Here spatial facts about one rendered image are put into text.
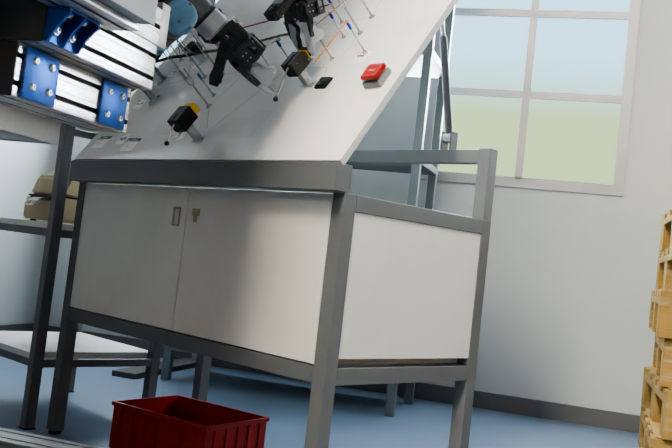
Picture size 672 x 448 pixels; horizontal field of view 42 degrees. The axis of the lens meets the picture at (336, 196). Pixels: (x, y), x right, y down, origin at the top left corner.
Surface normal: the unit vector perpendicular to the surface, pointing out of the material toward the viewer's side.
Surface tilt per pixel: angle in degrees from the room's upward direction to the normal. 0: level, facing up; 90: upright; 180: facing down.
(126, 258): 90
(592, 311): 90
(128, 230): 90
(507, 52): 90
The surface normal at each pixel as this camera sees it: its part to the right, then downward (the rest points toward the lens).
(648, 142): -0.28, -0.10
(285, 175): -0.69, -0.13
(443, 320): 0.72, 0.04
